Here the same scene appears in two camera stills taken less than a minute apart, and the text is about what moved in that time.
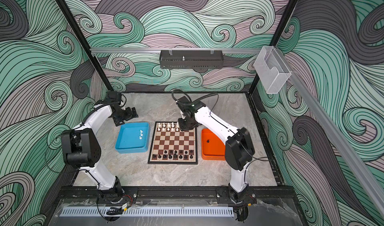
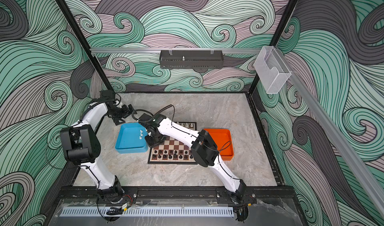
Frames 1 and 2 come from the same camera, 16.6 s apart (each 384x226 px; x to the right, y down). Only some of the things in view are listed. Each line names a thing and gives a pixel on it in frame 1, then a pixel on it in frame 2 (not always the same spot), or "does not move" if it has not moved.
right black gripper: (183, 127) -> (151, 143)
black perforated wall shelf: (191, 59) does not move
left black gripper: (129, 116) does not move
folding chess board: (170, 145) does not move
